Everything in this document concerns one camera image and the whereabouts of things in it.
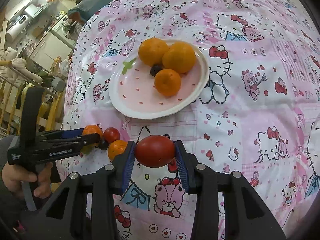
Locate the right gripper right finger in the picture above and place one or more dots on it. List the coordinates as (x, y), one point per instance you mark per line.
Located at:
(246, 214)

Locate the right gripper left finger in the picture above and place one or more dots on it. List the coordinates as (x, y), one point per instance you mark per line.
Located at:
(82, 207)

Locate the small orange tangerine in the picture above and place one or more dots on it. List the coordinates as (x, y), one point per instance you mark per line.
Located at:
(90, 129)

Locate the large red tomato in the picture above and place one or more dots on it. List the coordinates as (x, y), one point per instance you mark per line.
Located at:
(155, 151)

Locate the dark purple grape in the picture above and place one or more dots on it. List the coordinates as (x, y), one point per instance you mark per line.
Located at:
(155, 69)

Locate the large orange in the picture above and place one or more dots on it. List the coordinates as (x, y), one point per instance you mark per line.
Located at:
(152, 50)

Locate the medium orange tangerine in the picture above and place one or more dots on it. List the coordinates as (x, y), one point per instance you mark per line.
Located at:
(180, 57)

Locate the left hand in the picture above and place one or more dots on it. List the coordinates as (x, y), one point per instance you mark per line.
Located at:
(13, 175)

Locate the green grape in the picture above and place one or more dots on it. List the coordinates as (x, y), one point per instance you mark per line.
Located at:
(86, 149)

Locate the dark grape on sheet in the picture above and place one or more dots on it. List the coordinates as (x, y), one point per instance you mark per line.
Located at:
(103, 145)

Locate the small red tomato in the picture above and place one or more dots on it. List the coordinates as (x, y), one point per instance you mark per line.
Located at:
(111, 134)

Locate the small yellow-orange tangerine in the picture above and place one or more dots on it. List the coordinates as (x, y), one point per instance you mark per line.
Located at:
(116, 148)

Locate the white cabinet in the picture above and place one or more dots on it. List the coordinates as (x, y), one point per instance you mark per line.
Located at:
(53, 44)

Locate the pink strawberry pattern plate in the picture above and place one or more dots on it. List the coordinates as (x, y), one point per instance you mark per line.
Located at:
(132, 91)

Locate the white rice cooker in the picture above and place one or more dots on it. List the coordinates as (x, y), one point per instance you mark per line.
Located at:
(17, 28)

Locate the teal pillow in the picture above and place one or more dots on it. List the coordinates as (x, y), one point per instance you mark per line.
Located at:
(82, 12)

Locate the wooden crib rail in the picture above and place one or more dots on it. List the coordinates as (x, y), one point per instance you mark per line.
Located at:
(15, 82)

